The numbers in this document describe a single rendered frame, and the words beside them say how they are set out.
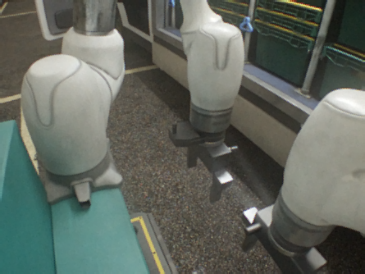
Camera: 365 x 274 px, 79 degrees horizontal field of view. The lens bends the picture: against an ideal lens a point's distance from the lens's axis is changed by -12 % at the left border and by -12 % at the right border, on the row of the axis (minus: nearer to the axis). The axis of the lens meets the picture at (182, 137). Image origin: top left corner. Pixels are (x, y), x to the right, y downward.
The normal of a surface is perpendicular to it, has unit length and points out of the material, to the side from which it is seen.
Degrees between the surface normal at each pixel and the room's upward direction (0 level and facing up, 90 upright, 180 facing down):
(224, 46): 73
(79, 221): 0
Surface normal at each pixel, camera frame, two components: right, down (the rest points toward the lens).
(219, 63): -0.01, 0.47
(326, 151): -0.82, 0.15
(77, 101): 0.70, 0.21
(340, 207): -0.60, 0.49
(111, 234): 0.04, -0.79
